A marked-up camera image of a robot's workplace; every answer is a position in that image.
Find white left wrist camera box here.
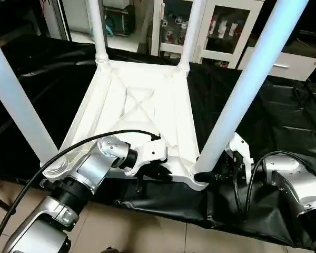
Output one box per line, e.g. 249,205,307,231
127,138,170,178

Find storage rack with items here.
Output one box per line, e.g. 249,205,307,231
102,0,136,37

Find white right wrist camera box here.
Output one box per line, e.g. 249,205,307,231
225,133,253,183

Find white plastic table leg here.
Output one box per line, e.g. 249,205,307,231
86,0,111,66
176,0,206,72
0,29,61,165
192,0,310,178

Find white drawer unit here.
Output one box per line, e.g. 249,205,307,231
237,46,316,82

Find white glass door cabinet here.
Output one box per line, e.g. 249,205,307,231
152,0,265,69

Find white plastic table top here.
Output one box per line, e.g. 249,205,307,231
41,59,209,190

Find black work mat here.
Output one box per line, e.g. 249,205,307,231
0,34,316,249

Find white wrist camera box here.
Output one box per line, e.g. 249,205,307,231
127,138,170,178
225,133,253,183

